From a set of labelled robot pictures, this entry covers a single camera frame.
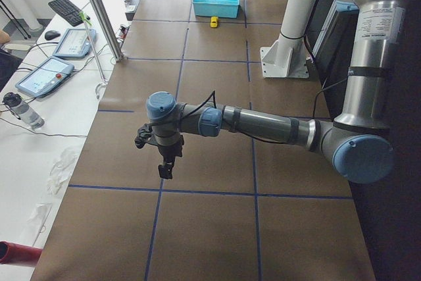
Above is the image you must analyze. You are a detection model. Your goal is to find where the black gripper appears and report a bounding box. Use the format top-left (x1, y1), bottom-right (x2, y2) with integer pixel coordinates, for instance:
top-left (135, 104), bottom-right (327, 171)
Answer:
top-left (155, 134), bottom-right (184, 179)

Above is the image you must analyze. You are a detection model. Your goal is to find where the yellow beetle toy car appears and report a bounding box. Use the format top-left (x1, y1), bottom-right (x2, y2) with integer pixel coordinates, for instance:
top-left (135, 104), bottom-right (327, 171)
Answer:
top-left (210, 16), bottom-right (219, 28)

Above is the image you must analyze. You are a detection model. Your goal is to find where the light blue plastic bin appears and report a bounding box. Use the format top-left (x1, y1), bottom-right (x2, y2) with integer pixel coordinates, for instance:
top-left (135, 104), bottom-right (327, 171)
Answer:
top-left (192, 0), bottom-right (240, 18)

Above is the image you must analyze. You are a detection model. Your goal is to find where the crumpled white cloth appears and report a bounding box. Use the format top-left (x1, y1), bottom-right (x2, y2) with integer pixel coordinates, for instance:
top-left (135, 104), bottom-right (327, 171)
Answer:
top-left (47, 147), bottom-right (80, 195)

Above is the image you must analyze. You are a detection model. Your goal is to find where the black computer keyboard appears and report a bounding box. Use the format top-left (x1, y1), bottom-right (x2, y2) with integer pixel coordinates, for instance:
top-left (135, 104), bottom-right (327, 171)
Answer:
top-left (48, 0), bottom-right (83, 26)

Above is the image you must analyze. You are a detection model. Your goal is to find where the white paper packet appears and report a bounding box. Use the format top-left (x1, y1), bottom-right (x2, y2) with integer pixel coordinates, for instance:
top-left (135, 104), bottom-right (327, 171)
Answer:
top-left (21, 203), bottom-right (53, 246)

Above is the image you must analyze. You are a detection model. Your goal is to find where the blue teach pendant near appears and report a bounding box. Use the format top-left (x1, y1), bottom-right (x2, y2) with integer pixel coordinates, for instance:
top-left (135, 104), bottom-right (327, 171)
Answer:
top-left (15, 57), bottom-right (74, 97)

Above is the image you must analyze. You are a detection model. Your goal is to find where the blue teach pendant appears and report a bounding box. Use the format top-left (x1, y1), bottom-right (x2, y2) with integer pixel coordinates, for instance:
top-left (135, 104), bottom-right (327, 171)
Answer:
top-left (15, 57), bottom-right (74, 97)
top-left (53, 28), bottom-right (97, 60)

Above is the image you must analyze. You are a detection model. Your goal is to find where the blue teach pendant far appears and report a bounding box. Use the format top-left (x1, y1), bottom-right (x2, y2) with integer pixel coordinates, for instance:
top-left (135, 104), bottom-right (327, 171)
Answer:
top-left (53, 28), bottom-right (97, 60)

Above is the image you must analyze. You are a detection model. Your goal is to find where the clear water bottle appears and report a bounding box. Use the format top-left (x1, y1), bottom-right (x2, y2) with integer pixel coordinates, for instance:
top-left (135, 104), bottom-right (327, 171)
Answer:
top-left (3, 92), bottom-right (45, 129)

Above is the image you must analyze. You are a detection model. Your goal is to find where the black computer mouse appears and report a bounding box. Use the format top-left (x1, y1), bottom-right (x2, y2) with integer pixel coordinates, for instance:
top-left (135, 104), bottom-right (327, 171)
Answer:
top-left (44, 30), bottom-right (61, 41)

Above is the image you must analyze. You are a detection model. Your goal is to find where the red cylinder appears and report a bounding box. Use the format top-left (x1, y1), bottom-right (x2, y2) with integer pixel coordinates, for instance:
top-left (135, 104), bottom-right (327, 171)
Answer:
top-left (1, 241), bottom-right (43, 267)

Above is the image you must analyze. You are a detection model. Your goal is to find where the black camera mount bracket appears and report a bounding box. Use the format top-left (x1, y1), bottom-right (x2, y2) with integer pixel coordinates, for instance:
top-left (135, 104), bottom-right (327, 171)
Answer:
top-left (134, 124), bottom-right (157, 149)

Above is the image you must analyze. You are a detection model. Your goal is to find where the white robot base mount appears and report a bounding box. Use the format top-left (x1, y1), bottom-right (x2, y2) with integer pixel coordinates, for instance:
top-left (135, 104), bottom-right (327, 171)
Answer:
top-left (260, 0), bottom-right (316, 78)

